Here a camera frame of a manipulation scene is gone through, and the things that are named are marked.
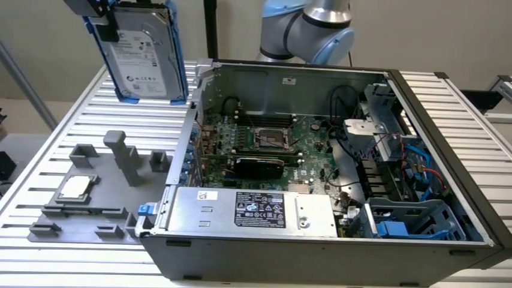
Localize hard disk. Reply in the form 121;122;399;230
81;0;189;106

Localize blue installed disk caddy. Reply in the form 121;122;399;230
375;221;411;239

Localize grey blue disk bay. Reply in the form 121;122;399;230
359;196;469;241

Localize black stand pole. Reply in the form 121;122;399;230
203;0;219;59

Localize grey metal slanted pole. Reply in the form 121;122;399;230
0;38;57;131

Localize small black box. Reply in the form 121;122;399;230
0;151;17;181

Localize silver CPU chip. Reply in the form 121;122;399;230
55;176;101;201

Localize grey parts rack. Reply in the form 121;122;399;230
25;130;175;244

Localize CPU socket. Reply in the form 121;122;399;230
249;125;299;152

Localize black graphics card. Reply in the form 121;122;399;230
231;155;287;181

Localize green RAM stick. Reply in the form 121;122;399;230
41;205;123;217

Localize silver power supply unit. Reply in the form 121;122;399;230
159;186;341;239

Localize green motherboard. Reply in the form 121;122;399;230
195;113;341;193

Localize silver metal drive cage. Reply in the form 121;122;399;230
343;83;419;163

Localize open black PC case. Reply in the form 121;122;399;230
133;58;512;287

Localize black box behind table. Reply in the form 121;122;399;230
459;89;503;114

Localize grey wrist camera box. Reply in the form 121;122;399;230
63;0;111;17

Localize black internal power cables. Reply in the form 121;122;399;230
329;85;361;121

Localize blue data wire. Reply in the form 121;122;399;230
403;143;433;202

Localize red wire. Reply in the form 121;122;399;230
423;167;449;193

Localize aluminium frame profile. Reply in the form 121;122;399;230
484;74;512;124

